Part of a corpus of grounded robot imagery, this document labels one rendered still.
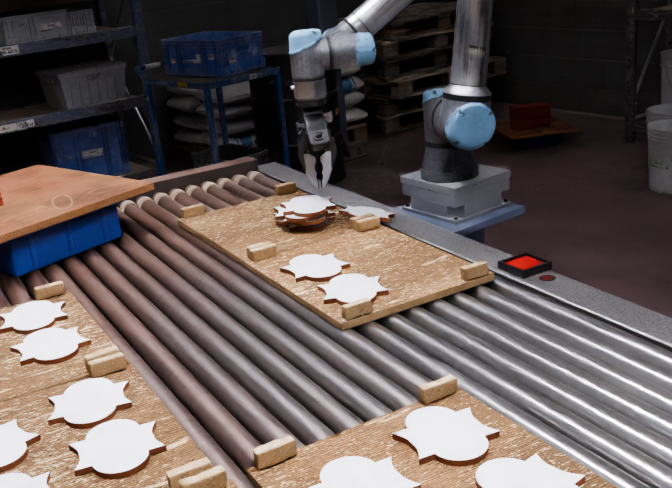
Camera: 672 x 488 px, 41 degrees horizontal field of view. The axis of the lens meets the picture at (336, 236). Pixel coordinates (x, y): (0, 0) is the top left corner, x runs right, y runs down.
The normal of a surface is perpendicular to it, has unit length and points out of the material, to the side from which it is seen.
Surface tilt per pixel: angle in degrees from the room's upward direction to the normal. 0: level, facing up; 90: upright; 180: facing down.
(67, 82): 96
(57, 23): 92
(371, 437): 0
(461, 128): 97
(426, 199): 90
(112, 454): 0
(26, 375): 0
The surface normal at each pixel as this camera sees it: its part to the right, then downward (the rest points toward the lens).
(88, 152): 0.55, 0.23
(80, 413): -0.09, -0.94
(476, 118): 0.19, 0.43
